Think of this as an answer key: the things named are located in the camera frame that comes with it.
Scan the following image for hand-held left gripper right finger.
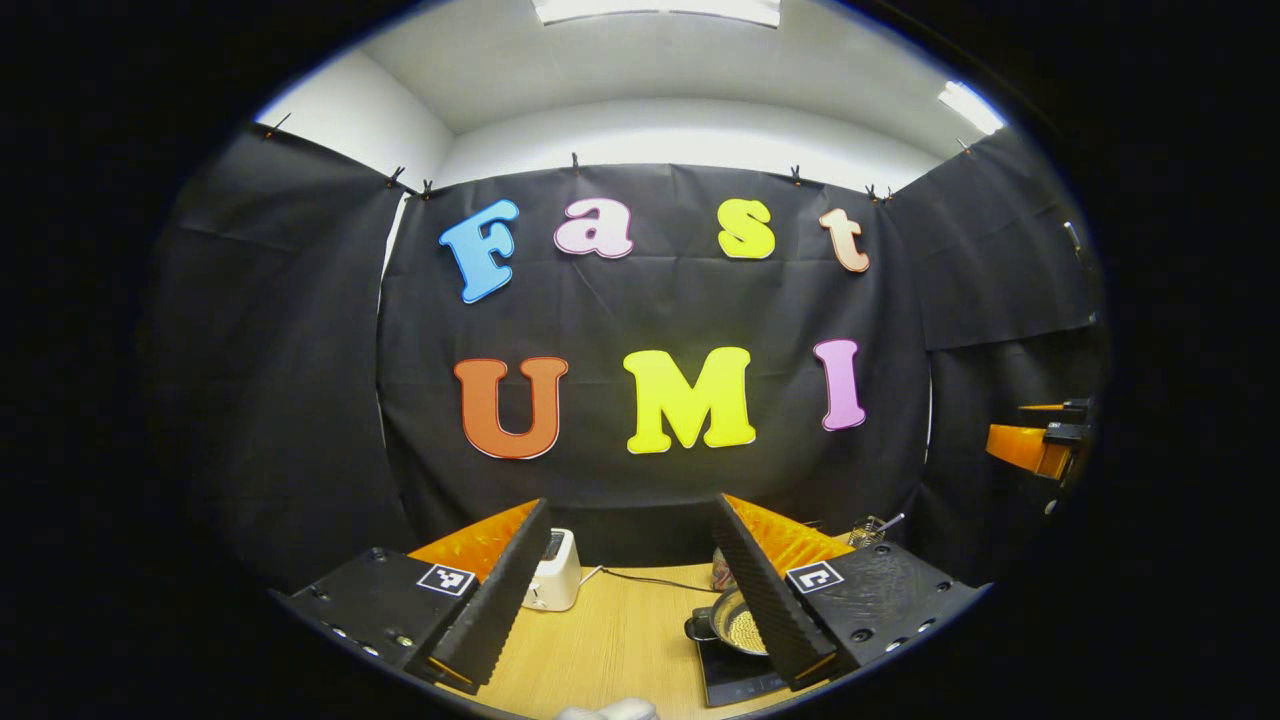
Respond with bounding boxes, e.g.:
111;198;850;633
710;493;991;693

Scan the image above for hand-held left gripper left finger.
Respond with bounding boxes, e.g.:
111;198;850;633
275;497;554;698

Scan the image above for heap of soybeans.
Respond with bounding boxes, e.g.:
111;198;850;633
728;605;769;653

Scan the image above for steel pot with black handles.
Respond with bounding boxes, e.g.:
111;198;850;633
684;588;771;658

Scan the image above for black induction cooktop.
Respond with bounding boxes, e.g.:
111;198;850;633
695;635;791;708

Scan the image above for white toaster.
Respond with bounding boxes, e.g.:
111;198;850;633
522;528;583;613

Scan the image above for row of small cloth clips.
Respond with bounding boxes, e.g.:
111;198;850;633
262;112;976;203

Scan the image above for toaster power cable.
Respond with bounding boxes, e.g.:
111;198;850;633
580;565;721;596

